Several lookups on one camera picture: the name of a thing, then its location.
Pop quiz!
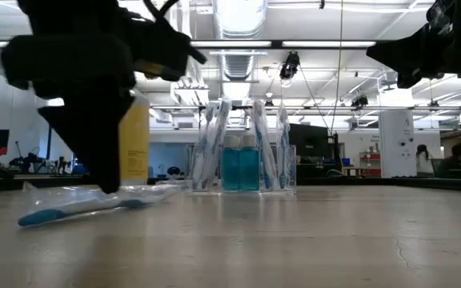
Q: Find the thin hanging cable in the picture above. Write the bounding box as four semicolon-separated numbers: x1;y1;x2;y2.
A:
334;0;344;109

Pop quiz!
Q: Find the clear acrylic organizer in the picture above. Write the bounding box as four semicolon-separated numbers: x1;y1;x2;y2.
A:
185;142;298;196

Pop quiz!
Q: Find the black standing monitor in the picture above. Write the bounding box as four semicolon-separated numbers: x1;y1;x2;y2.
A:
288;122;327;186

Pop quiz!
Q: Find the black hanging overhead camera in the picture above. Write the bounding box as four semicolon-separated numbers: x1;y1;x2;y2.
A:
279;50;300;81

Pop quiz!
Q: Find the red shelf unit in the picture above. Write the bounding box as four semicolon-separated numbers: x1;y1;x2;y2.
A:
358;150;382;179

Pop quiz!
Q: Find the person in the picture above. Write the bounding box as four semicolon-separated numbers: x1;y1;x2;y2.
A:
415;143;435;177
440;142;461;179

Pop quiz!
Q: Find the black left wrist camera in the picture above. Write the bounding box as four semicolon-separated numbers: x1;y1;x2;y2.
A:
132;15;208;83

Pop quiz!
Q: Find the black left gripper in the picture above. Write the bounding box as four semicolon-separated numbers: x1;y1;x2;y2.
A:
2;34;135;194

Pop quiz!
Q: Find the yellow white wipes canister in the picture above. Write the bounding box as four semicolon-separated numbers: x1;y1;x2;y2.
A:
118;90;151;186

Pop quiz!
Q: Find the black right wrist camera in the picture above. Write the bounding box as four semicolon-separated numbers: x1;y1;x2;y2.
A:
426;0;461;39

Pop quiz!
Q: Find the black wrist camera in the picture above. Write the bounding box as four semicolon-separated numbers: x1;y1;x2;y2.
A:
426;0;461;39
132;15;208;83

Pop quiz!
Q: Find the blue toothbrush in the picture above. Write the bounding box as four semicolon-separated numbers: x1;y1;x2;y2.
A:
276;102;292;190
150;178;188;190
17;182;182;229
192;102;218;191
205;98;232;191
251;98;279;191

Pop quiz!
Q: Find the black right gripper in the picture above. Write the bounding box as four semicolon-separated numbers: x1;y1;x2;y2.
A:
367;23;461;90

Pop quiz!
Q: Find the black aluminium table frame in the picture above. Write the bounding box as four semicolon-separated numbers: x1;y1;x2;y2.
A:
0;174;461;194

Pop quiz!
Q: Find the white square column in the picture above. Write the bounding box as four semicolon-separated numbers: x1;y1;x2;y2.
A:
378;110;418;179

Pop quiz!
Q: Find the teal mouthwash bottle white cap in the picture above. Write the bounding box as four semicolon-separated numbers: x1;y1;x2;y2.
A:
239;134;260;192
221;134;242;192

